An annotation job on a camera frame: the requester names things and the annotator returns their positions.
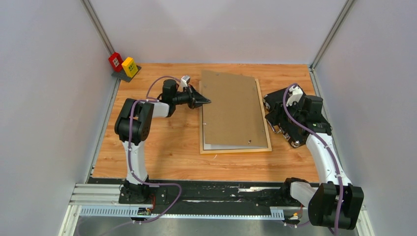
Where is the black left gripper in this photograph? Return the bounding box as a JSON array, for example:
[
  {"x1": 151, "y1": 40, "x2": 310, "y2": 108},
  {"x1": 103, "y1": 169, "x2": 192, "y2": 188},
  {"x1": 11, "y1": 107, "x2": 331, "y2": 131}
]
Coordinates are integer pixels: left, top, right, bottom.
[{"x1": 173, "y1": 85, "x2": 211, "y2": 110}]

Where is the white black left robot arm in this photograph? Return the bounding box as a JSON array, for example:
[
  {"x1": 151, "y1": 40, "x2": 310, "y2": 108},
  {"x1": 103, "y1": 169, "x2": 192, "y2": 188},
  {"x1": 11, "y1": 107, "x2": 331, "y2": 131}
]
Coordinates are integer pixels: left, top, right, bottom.
[{"x1": 114, "y1": 76, "x2": 211, "y2": 204}]

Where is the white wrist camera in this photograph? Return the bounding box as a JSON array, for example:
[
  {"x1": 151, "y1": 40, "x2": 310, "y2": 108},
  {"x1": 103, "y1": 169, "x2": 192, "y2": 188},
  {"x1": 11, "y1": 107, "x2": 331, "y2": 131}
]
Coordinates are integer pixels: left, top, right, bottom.
[
  {"x1": 286, "y1": 86, "x2": 304, "y2": 107},
  {"x1": 180, "y1": 75, "x2": 191, "y2": 88}
]

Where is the landscape photo print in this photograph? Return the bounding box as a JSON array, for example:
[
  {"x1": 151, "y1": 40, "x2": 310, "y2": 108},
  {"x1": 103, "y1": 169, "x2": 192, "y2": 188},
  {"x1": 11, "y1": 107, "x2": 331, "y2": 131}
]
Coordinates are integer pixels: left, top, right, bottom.
[{"x1": 203, "y1": 121, "x2": 260, "y2": 149}]

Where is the yellow toy house block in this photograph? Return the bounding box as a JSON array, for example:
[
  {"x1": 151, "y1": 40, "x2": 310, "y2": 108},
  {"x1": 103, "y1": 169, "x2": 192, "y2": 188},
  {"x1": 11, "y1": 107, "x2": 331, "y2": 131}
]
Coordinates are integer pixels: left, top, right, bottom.
[{"x1": 121, "y1": 57, "x2": 139, "y2": 78}]

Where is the aluminium front rail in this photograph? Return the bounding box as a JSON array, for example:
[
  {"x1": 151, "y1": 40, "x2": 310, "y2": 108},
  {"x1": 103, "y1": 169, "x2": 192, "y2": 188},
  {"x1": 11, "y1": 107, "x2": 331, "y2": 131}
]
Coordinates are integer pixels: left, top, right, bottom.
[{"x1": 59, "y1": 184, "x2": 375, "y2": 236}]

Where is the light wooden picture frame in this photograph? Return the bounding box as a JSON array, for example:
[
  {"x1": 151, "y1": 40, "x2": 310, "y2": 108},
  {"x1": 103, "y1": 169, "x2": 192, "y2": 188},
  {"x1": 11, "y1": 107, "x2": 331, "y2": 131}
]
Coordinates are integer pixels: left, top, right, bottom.
[{"x1": 199, "y1": 79, "x2": 272, "y2": 154}]

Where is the red toy house block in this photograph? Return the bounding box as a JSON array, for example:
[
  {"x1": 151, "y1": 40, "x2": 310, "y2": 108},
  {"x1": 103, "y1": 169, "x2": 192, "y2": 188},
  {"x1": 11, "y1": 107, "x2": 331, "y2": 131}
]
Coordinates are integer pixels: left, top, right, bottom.
[{"x1": 108, "y1": 52, "x2": 123, "y2": 72}]

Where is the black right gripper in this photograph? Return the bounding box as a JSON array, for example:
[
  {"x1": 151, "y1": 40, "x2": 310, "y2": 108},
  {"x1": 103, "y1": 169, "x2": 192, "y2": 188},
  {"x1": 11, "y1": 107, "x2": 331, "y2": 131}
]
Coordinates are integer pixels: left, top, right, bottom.
[{"x1": 265, "y1": 98, "x2": 305, "y2": 126}]

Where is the brown cardboard backing sheet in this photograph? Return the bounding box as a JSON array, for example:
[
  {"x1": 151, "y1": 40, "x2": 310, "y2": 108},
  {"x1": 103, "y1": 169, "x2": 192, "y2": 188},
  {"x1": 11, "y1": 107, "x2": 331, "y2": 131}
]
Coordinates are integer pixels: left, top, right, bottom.
[{"x1": 201, "y1": 70, "x2": 268, "y2": 148}]

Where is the aluminium rail right table edge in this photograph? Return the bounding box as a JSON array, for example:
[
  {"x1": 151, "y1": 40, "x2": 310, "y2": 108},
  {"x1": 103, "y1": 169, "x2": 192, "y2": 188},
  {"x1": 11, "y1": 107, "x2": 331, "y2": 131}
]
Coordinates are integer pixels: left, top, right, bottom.
[{"x1": 308, "y1": 66, "x2": 351, "y2": 188}]

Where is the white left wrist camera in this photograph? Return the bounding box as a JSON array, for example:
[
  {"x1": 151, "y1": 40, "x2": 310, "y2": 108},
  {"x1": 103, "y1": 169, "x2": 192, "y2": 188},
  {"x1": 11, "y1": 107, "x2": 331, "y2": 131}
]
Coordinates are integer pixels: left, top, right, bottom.
[{"x1": 180, "y1": 75, "x2": 191, "y2": 88}]

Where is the black ribbed frame backing board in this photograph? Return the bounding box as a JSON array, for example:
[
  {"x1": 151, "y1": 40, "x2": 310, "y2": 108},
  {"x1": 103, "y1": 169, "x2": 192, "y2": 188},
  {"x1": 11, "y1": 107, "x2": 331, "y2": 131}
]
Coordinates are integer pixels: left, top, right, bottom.
[{"x1": 263, "y1": 88, "x2": 331, "y2": 148}]

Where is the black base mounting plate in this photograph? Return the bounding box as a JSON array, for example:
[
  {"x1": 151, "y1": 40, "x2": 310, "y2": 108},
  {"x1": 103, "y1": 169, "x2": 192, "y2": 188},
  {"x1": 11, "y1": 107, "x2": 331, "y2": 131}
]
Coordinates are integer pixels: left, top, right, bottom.
[{"x1": 88, "y1": 177, "x2": 301, "y2": 216}]

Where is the grey toy base plate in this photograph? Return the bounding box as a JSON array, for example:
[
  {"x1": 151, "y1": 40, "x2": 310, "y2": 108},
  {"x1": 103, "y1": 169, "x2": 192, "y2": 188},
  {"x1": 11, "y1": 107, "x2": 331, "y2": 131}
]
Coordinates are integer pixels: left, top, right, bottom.
[{"x1": 112, "y1": 69, "x2": 133, "y2": 83}]

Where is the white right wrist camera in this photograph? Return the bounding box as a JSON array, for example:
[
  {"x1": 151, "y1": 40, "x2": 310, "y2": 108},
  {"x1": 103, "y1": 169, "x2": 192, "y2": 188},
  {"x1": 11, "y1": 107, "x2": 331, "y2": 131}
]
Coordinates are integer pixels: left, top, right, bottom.
[{"x1": 286, "y1": 86, "x2": 304, "y2": 107}]

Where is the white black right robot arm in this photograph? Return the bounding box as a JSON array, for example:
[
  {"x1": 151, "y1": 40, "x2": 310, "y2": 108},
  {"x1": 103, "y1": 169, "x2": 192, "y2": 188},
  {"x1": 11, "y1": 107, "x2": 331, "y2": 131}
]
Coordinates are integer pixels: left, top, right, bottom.
[{"x1": 263, "y1": 90, "x2": 364, "y2": 230}]

